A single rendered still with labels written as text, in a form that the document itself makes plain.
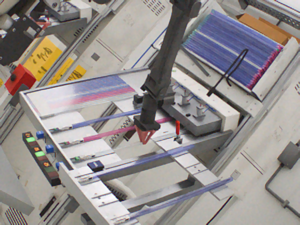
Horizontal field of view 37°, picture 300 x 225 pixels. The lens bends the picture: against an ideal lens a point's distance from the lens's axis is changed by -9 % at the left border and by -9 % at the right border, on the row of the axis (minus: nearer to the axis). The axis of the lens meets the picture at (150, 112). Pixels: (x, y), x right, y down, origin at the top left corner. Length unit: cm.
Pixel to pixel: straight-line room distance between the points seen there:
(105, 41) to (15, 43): 193
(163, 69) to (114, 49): 163
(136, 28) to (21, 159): 123
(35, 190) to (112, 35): 134
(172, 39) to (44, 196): 105
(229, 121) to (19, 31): 104
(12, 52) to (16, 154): 204
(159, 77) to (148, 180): 246
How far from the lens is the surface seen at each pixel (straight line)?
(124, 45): 334
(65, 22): 307
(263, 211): 348
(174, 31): 163
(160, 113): 212
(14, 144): 332
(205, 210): 371
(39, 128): 202
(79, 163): 178
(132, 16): 329
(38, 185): 237
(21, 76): 258
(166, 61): 169
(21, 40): 138
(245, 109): 204
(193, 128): 197
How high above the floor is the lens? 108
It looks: 1 degrees down
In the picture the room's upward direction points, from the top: 40 degrees clockwise
